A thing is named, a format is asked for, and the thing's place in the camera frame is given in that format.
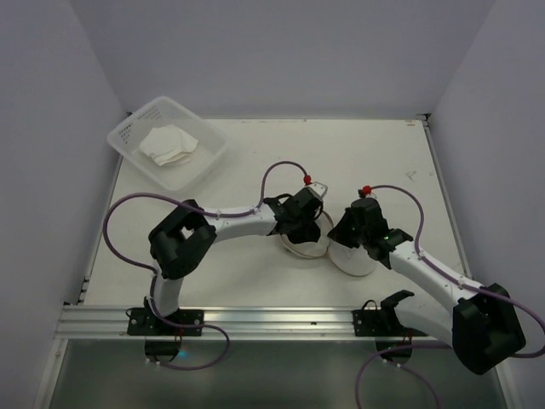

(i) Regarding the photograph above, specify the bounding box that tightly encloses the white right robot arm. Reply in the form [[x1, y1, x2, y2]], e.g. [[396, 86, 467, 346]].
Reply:
[[328, 197, 526, 375]]

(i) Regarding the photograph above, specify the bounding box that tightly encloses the white bra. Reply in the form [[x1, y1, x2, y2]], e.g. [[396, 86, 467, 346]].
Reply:
[[134, 124, 198, 167]]

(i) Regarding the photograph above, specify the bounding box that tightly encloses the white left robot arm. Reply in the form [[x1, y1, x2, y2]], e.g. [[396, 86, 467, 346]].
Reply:
[[146, 182, 328, 318]]

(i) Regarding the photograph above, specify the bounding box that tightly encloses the white plastic basket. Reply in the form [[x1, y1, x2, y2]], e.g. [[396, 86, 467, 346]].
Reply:
[[106, 96, 229, 191]]

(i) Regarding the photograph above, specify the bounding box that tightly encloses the aluminium mounting rail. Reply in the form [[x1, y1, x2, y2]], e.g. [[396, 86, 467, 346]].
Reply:
[[54, 305, 451, 343]]

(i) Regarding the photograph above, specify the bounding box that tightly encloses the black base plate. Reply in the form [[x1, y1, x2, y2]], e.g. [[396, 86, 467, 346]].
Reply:
[[125, 307, 204, 337], [352, 309, 427, 337]]

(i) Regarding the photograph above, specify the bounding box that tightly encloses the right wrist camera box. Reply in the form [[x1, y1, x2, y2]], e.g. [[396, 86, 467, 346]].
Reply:
[[358, 185, 377, 203]]

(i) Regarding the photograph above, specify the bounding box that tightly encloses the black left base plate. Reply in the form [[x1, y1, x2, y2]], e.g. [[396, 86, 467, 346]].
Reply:
[[125, 307, 204, 337]]

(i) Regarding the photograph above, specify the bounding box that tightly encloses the round white mesh laundry bag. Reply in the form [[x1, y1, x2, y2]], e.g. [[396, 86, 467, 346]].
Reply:
[[279, 211, 378, 278]]

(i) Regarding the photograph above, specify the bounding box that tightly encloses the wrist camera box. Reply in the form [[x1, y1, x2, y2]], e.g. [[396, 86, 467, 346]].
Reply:
[[307, 181, 328, 199], [358, 185, 377, 203]]

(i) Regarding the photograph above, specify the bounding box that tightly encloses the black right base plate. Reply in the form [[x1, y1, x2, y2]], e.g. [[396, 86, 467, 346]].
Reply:
[[352, 309, 427, 337]]

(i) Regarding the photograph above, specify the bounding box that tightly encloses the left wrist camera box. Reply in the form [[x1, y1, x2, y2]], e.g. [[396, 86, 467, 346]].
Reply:
[[307, 181, 328, 199]]

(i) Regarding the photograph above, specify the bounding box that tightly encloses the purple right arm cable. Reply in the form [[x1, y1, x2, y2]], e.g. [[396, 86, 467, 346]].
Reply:
[[355, 183, 545, 409]]

